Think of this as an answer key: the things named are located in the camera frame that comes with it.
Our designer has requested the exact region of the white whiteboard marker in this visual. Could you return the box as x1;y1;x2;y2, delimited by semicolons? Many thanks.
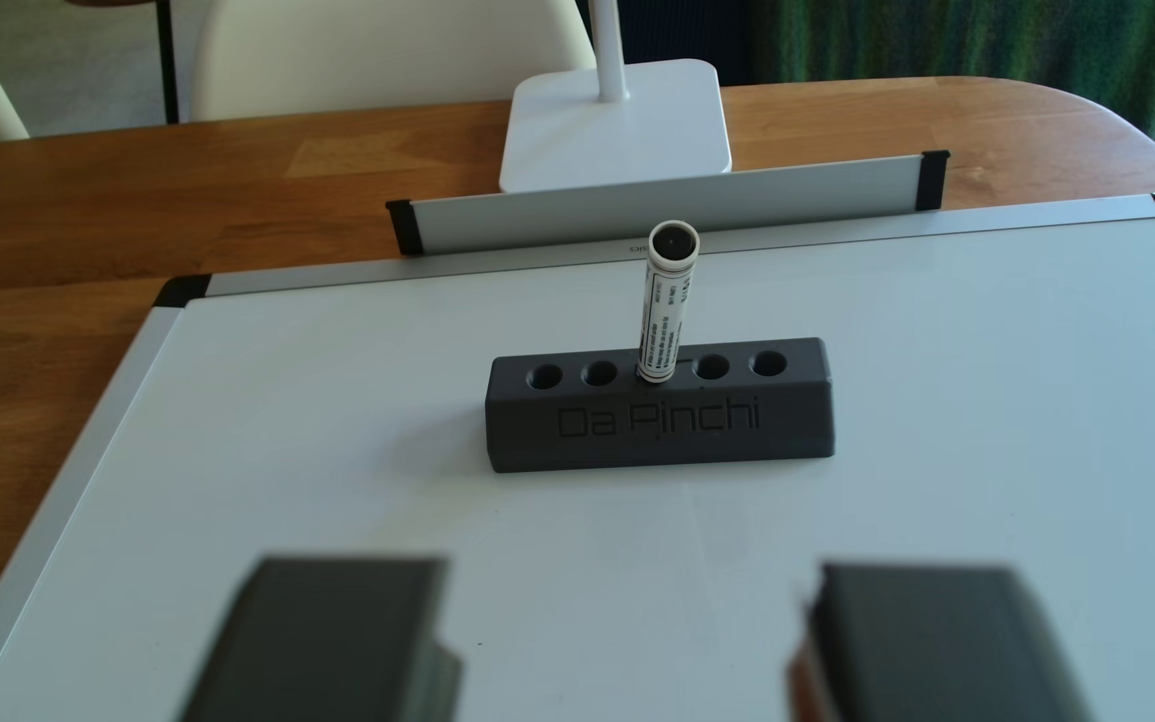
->
636;221;701;385

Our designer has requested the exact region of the aluminium whiteboard pen tray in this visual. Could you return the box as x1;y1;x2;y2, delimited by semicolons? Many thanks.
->
385;150;952;257

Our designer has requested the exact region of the white stand base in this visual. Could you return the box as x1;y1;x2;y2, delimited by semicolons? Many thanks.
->
497;0;734;194

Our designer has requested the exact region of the white chair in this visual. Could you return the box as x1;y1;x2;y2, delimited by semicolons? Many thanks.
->
186;0;599;124

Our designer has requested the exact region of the whiteboard with aluminium frame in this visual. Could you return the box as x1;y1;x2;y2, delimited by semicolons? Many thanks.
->
0;191;1155;722

